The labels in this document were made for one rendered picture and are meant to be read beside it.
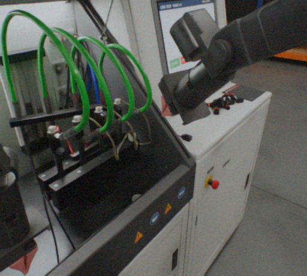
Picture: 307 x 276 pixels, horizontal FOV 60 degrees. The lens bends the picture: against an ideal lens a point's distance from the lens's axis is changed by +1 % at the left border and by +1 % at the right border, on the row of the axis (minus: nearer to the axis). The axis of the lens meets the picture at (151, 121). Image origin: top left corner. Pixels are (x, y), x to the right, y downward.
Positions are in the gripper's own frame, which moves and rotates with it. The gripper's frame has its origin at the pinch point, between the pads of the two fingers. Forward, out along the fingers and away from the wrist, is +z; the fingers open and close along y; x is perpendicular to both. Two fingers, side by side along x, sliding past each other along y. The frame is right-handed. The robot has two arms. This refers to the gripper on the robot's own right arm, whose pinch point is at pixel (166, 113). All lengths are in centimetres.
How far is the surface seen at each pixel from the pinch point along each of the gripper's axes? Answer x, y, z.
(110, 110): 7.4, 7.5, 9.9
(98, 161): 7.2, 0.7, 36.3
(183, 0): -46, 47, 22
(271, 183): -144, -57, 118
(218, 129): -39, -6, 31
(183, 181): -13.6, -16.6, 28.3
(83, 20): -6, 49, 30
